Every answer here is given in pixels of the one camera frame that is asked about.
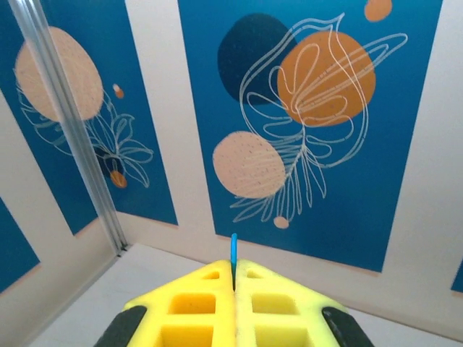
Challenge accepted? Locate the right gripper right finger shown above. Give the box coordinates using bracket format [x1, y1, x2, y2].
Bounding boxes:
[234, 258, 375, 347]

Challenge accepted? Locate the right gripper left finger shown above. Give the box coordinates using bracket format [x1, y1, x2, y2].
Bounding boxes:
[94, 259, 237, 347]

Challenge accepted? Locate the blue wire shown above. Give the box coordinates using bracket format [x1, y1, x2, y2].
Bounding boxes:
[229, 233, 239, 292]

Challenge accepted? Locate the blue floral wall poster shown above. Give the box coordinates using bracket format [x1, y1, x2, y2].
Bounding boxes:
[450, 256, 463, 293]
[177, 0, 444, 274]
[0, 197, 41, 294]
[0, 0, 179, 236]

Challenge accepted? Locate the aluminium corner post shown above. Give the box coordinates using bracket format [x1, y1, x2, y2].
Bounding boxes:
[7, 0, 129, 256]

